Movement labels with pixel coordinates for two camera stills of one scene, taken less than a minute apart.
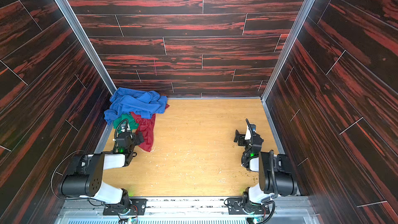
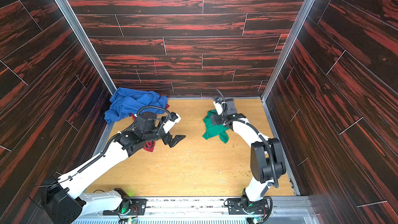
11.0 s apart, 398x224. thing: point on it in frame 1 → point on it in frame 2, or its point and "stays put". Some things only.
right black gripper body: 244,138 → 221,120
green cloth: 132,124 → 213,130
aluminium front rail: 306,210 stays put
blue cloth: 125,100 stays put
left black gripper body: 132,138 → 169,137
